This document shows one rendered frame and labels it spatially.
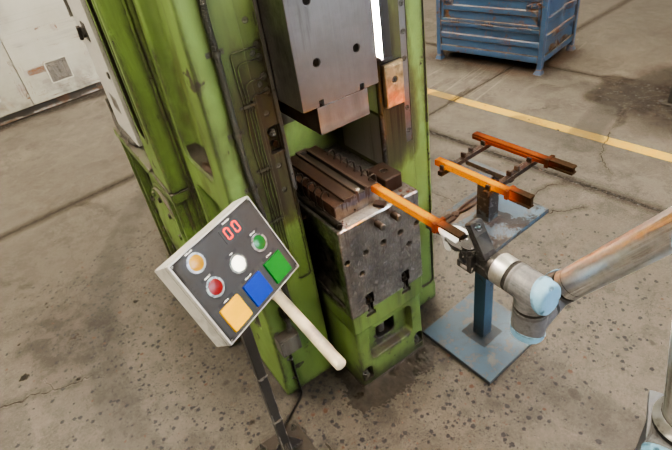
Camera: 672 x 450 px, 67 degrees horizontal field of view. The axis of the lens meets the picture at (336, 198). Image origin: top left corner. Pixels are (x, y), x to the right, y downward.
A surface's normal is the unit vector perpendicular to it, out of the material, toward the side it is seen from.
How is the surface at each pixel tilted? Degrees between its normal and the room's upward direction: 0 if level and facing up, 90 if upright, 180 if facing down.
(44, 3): 90
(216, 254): 60
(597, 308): 0
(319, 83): 90
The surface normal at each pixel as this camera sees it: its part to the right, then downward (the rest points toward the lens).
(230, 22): 0.57, 0.40
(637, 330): -0.14, -0.81
